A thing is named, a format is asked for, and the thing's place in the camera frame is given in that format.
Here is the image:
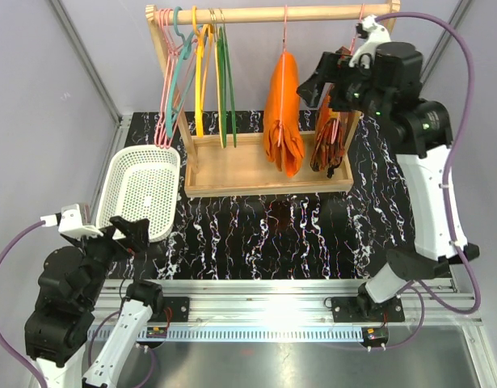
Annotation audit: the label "white slotted cable duct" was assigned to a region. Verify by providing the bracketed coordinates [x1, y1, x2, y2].
[137, 326, 377, 343]

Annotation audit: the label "pink wire hanger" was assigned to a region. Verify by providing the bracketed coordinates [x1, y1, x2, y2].
[279, 4, 288, 144]
[331, 3, 365, 144]

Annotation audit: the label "white perforated plastic basket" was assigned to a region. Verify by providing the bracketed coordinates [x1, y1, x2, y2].
[95, 145, 180, 243]

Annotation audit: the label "pink wire hangers left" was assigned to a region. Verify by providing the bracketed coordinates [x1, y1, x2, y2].
[155, 8, 179, 149]

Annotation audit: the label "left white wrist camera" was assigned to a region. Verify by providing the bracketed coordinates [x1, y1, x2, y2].
[40, 203, 103, 239]

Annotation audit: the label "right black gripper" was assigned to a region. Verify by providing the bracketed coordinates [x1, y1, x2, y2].
[297, 53, 389, 123]

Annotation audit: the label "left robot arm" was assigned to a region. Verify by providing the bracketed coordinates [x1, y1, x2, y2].
[25, 210, 165, 387]

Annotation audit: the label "teal plastic hanger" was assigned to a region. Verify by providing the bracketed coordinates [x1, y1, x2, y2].
[165, 6, 196, 138]

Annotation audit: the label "yellow plastic hanger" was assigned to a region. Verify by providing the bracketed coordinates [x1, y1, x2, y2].
[192, 6, 213, 137]

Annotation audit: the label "wooden clothes rack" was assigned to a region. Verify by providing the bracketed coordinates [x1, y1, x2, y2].
[145, 0, 402, 199]

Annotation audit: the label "camouflage patterned trousers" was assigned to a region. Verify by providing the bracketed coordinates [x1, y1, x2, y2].
[310, 85, 349, 179]

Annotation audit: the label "orange trousers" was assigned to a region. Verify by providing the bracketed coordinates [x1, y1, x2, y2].
[263, 51, 305, 178]

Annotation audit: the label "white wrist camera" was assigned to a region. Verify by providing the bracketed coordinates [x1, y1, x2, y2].
[349, 15, 391, 69]
[40, 203, 103, 239]

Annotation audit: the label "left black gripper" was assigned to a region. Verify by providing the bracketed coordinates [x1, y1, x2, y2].
[69, 214, 150, 306]

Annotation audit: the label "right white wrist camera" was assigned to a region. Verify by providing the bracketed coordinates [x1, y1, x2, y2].
[349, 15, 391, 69]

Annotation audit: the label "green velvet hanger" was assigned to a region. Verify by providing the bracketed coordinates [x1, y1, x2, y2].
[222, 24, 237, 148]
[217, 27, 227, 148]

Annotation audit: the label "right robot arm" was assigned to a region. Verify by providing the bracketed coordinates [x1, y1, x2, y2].
[297, 42, 479, 320]

